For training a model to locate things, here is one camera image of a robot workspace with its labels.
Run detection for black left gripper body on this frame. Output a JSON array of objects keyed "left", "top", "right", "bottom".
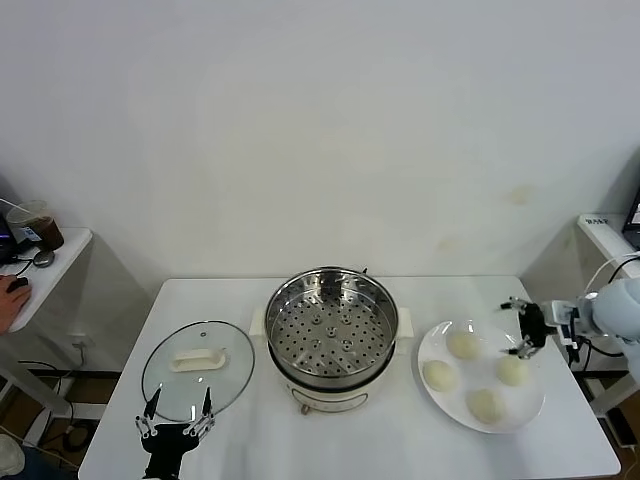
[{"left": 141, "top": 422, "right": 200, "bottom": 480}]

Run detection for white side table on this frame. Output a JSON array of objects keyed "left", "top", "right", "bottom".
[
  {"left": 0, "top": 227, "right": 95, "bottom": 447},
  {"left": 574, "top": 213, "right": 640, "bottom": 426}
]

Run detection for black floor cable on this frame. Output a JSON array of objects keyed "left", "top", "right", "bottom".
[{"left": 17, "top": 358, "right": 76, "bottom": 436}]

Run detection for black laptop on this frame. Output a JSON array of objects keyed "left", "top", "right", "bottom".
[{"left": 621, "top": 185, "right": 640, "bottom": 251}]

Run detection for clear iced coffee cup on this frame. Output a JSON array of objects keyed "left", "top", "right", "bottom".
[{"left": 5, "top": 199, "right": 66, "bottom": 253}]

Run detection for person leg dark trousers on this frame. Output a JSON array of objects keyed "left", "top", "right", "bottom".
[{"left": 19, "top": 446, "right": 81, "bottom": 480}]

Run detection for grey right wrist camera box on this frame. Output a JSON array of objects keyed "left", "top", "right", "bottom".
[{"left": 542, "top": 299, "right": 582, "bottom": 347}]

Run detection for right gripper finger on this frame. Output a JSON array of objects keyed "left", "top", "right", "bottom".
[
  {"left": 501, "top": 335, "right": 540, "bottom": 361},
  {"left": 499, "top": 296, "right": 532, "bottom": 315}
]

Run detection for white round plate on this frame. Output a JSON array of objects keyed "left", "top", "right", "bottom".
[{"left": 417, "top": 319, "right": 547, "bottom": 435}]

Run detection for person bare hand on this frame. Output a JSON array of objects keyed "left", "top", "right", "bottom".
[{"left": 0, "top": 287, "right": 34, "bottom": 335}]

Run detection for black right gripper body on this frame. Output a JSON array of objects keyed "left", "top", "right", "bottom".
[{"left": 518, "top": 303, "right": 550, "bottom": 350}]

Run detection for stainless steel steamer basket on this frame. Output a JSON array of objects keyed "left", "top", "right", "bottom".
[{"left": 248, "top": 266, "right": 415, "bottom": 394}]

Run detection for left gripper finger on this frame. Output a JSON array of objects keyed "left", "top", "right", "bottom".
[
  {"left": 133, "top": 386, "right": 164, "bottom": 438},
  {"left": 182, "top": 386, "right": 218, "bottom": 440}
]

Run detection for grey white shoe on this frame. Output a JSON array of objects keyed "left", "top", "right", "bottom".
[{"left": 0, "top": 433, "right": 26, "bottom": 476}]

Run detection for glass pot lid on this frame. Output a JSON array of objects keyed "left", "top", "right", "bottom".
[{"left": 141, "top": 319, "right": 256, "bottom": 424}]

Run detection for white steamed baozi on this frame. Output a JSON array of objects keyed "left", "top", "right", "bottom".
[
  {"left": 422, "top": 359, "right": 459, "bottom": 394},
  {"left": 495, "top": 355, "right": 530, "bottom": 388},
  {"left": 446, "top": 330, "right": 482, "bottom": 360},
  {"left": 466, "top": 388, "right": 508, "bottom": 424}
]

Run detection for white power cable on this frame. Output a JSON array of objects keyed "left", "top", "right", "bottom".
[{"left": 583, "top": 252, "right": 640, "bottom": 301}]

